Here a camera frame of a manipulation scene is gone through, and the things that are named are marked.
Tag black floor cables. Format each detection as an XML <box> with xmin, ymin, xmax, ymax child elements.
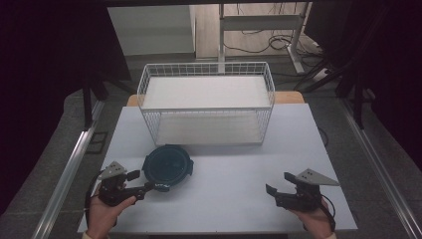
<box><xmin>222</xmin><ymin>29</ymin><xmax>321</xmax><ymax>57</ymax></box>

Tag thin black cable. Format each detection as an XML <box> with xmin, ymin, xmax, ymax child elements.
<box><xmin>317</xmin><ymin>126</ymin><xmax>330</xmax><ymax>149</ymax></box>

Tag black metal stand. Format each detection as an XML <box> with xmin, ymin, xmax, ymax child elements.
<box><xmin>80</xmin><ymin>74</ymin><xmax>135</xmax><ymax>132</ymax></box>
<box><xmin>293</xmin><ymin>49</ymin><xmax>377</xmax><ymax>131</ymax></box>

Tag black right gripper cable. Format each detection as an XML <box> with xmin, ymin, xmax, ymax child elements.
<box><xmin>318</xmin><ymin>193</ymin><xmax>337</xmax><ymax>233</ymax></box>

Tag white metal desk frame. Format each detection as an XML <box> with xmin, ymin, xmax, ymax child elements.
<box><xmin>217</xmin><ymin>2</ymin><xmax>312</xmax><ymax>75</ymax></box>

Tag aluminium rail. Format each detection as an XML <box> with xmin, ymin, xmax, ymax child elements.
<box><xmin>31</xmin><ymin>100</ymin><xmax>106</xmax><ymax>239</ymax></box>
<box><xmin>338</xmin><ymin>99</ymin><xmax>422</xmax><ymax>239</ymax></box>

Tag black floor frame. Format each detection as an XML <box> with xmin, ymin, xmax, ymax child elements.
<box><xmin>86</xmin><ymin>130</ymin><xmax>109</xmax><ymax>155</ymax></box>

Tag dark curtain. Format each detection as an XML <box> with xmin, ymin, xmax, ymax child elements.
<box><xmin>0</xmin><ymin>0</ymin><xmax>132</xmax><ymax>215</ymax></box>
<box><xmin>304</xmin><ymin>0</ymin><xmax>422</xmax><ymax>172</ymax></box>

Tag wooden table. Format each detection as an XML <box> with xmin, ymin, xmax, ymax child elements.
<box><xmin>126</xmin><ymin>91</ymin><xmax>306</xmax><ymax>108</ymax></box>

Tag person's right hand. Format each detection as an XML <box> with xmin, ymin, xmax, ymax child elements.
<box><xmin>288</xmin><ymin>198</ymin><xmax>336</xmax><ymax>239</ymax></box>

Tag white power strip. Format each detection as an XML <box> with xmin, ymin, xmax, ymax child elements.
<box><xmin>311</xmin><ymin>67</ymin><xmax>330</xmax><ymax>83</ymax></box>

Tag white wire shelf rack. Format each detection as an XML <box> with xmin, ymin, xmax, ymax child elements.
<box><xmin>136</xmin><ymin>61</ymin><xmax>277</xmax><ymax>147</ymax></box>

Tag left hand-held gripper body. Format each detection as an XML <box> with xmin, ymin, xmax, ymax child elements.
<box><xmin>97</xmin><ymin>160</ymin><xmax>135</xmax><ymax>207</ymax></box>

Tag person's left hand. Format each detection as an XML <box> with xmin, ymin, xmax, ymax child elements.
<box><xmin>86</xmin><ymin>188</ymin><xmax>137</xmax><ymax>239</ymax></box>

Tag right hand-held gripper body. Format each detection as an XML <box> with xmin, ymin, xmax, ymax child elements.
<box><xmin>274</xmin><ymin>167</ymin><xmax>341</xmax><ymax>213</ymax></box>

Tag dark round bowl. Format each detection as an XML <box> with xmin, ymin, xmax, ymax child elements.
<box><xmin>141</xmin><ymin>143</ymin><xmax>195</xmax><ymax>193</ymax></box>

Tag white panel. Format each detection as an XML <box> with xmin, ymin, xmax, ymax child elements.
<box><xmin>106</xmin><ymin>4</ymin><xmax>197</xmax><ymax>57</ymax></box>

